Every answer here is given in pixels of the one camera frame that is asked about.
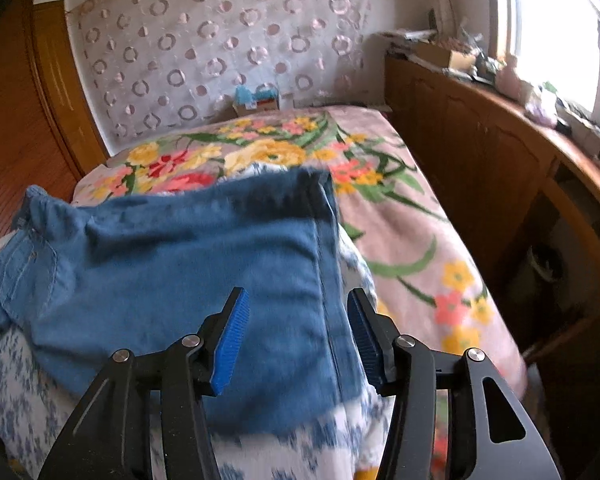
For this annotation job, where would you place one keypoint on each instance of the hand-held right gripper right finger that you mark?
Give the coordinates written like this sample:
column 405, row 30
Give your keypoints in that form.
column 366, row 347

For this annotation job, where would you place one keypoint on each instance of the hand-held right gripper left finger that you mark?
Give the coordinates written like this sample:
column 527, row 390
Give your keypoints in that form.
column 230, row 342

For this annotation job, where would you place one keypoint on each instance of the light blue denim pants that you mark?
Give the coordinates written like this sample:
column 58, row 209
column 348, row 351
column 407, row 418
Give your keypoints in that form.
column 180, row 270

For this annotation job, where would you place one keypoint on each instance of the pink floral blanket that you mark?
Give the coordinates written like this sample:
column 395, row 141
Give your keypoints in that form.
column 405, row 220

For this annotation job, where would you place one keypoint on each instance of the white blue-flowered bed sheet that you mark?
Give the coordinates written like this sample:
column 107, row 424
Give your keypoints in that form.
column 25, row 400

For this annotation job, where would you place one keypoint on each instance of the wooden cabinet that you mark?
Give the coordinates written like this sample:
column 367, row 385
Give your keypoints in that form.
column 480, row 160

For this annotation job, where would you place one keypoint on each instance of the small teal cloth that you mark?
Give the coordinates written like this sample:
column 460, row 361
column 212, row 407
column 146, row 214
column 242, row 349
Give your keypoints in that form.
column 256, row 101

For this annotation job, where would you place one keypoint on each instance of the wooden wardrobe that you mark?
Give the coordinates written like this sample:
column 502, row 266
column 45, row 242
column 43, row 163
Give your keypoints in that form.
column 25, row 125

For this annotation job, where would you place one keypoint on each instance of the cardboard box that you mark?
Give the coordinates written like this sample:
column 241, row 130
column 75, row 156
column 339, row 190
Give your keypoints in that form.
column 442, row 55

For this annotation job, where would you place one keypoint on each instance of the circle-patterned sheer cloth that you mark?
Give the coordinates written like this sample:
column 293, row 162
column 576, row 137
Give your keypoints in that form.
column 205, row 35

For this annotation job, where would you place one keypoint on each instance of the pink bottle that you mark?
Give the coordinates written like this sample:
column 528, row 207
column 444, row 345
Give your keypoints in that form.
column 509, row 74

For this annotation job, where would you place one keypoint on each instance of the window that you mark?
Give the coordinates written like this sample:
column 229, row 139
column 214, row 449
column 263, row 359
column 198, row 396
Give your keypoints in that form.
column 555, row 20

